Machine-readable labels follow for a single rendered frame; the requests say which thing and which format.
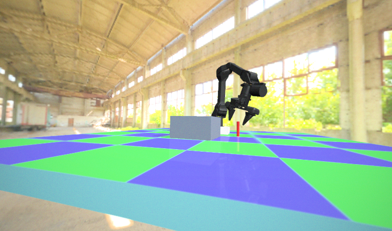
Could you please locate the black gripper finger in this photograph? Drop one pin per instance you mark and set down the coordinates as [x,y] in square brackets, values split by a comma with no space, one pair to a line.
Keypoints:
[248,116]
[230,112]

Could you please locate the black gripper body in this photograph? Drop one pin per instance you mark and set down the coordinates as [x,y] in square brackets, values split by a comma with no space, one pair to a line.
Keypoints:
[251,110]

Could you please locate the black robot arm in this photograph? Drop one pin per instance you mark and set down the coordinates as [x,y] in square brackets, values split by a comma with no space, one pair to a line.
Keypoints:
[252,87]

